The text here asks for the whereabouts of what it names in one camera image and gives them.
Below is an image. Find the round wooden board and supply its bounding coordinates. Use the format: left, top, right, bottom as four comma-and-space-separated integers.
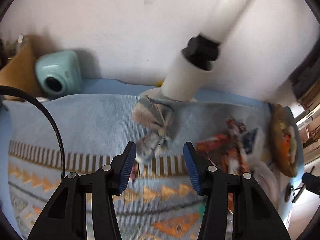
269, 104, 298, 178

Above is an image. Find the dark red snack box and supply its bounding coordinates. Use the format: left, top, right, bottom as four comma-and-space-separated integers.
196, 134, 229, 153

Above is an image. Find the blue patterned woven mat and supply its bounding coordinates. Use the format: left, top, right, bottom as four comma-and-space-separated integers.
5, 94, 270, 239

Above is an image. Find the grey plaid bow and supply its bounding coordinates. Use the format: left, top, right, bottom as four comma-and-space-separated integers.
132, 96, 175, 164

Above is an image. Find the tan pen holder box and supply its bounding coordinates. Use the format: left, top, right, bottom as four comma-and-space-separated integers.
1, 36, 43, 98

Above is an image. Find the mint instant camera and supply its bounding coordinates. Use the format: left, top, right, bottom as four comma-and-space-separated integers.
35, 50, 82, 98

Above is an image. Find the black cable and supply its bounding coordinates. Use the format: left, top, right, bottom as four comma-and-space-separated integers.
0, 85, 66, 181

